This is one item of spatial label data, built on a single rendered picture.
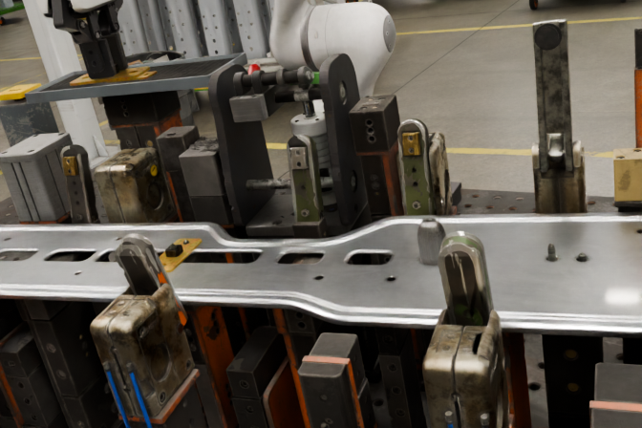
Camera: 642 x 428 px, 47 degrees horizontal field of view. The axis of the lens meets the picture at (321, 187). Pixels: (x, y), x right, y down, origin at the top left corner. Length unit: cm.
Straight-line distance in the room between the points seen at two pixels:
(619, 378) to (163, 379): 44
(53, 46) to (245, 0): 142
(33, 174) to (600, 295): 84
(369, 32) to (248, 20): 425
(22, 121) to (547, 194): 94
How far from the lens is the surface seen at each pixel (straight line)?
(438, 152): 97
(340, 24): 131
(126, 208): 114
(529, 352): 119
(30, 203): 125
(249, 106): 101
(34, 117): 145
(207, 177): 109
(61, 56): 495
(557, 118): 91
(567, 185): 92
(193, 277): 91
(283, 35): 134
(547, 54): 90
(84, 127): 504
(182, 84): 119
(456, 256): 62
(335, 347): 73
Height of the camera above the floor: 140
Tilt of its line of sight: 22 degrees down
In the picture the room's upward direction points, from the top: 11 degrees counter-clockwise
